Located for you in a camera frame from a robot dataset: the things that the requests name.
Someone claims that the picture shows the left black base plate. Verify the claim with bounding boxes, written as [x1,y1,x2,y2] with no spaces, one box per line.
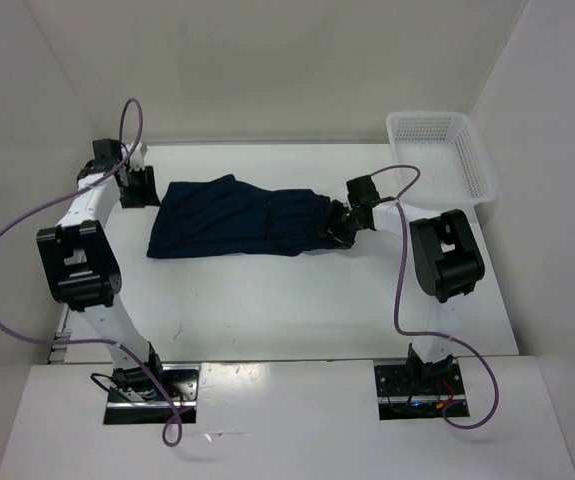
[91,364,200,426]

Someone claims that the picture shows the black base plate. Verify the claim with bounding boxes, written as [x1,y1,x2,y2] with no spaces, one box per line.
[91,364,200,426]
[373,359,470,421]

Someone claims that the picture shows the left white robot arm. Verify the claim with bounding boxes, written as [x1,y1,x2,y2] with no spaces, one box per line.
[36,139,167,401]

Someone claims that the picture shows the navy blue shorts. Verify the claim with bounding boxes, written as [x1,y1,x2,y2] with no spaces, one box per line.
[147,174,339,259]

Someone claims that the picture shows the aluminium table edge rail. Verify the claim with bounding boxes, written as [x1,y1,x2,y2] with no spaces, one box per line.
[48,142,124,363]

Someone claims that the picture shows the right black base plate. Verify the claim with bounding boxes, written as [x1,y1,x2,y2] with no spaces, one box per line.
[373,359,470,421]

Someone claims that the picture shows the white plastic basket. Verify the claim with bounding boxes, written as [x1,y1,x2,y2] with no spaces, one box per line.
[386,111,498,206]

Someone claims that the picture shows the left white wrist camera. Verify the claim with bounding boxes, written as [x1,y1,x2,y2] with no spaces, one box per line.
[126,142,148,171]

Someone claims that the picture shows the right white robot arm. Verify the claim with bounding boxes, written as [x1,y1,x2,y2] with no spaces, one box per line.
[327,175,485,393]

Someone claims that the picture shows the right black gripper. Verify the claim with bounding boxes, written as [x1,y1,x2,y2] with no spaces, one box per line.
[313,199,363,250]

